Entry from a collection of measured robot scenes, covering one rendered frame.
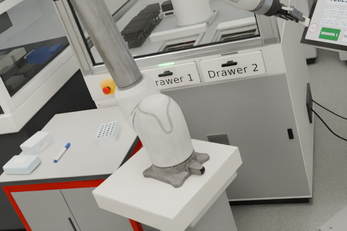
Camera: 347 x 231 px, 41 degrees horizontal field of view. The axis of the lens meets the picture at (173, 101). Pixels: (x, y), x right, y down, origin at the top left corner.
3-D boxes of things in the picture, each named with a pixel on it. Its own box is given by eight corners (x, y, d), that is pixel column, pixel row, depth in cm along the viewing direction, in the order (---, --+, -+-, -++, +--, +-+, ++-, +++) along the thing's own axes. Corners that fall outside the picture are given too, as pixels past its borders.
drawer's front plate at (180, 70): (200, 83, 222) (194, 62, 218) (145, 91, 233) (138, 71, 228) (201, 81, 224) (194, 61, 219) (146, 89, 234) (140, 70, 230)
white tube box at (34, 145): (35, 156, 219) (31, 147, 216) (24, 154, 224) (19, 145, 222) (53, 141, 227) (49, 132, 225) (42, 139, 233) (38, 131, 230)
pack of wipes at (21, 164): (42, 161, 212) (38, 153, 210) (30, 175, 204) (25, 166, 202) (18, 162, 219) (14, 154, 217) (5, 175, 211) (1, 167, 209)
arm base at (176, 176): (187, 192, 149) (182, 178, 147) (141, 176, 164) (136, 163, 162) (220, 159, 160) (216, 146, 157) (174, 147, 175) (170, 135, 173)
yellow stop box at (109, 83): (115, 94, 235) (111, 82, 232) (103, 96, 237) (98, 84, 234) (119, 89, 239) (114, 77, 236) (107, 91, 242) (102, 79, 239)
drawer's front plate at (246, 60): (265, 73, 211) (260, 51, 206) (205, 82, 221) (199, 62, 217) (266, 71, 212) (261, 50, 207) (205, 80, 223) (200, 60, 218)
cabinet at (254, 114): (316, 207, 243) (289, 72, 209) (140, 213, 281) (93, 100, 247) (317, 112, 322) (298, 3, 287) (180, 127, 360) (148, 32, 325)
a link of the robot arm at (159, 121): (158, 174, 152) (137, 118, 143) (141, 151, 168) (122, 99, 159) (202, 153, 156) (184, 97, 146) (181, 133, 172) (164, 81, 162)
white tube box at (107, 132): (115, 141, 208) (112, 134, 207) (97, 145, 210) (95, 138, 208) (120, 127, 219) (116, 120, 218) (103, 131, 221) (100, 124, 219)
